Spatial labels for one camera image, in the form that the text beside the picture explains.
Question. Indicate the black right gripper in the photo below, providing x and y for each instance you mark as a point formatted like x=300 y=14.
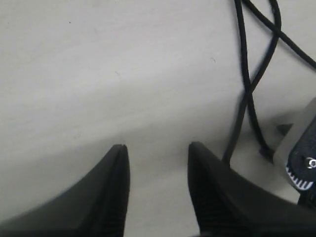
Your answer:
x=295 y=156

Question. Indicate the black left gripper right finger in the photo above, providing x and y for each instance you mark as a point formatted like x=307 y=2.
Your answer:
x=228 y=205

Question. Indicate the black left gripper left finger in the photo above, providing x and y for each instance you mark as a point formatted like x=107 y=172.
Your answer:
x=95 y=206

